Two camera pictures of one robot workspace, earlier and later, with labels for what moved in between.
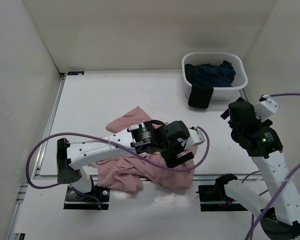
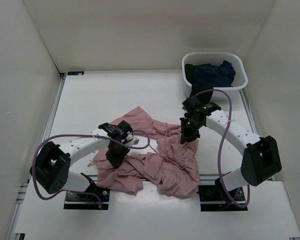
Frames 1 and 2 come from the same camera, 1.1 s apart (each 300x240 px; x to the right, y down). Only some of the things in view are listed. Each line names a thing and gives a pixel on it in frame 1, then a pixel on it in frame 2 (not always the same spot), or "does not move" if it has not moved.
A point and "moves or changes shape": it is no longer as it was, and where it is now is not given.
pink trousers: x=131 y=173 moves or changes shape
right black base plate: x=218 y=193 does not move
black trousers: x=200 y=94 does not move
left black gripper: x=171 y=159 -> x=115 y=160
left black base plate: x=98 y=199 does not move
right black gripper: x=266 y=122 -> x=186 y=136
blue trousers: x=221 y=75 does not move
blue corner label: x=75 y=73 does not move
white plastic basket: x=239 y=83 does not move
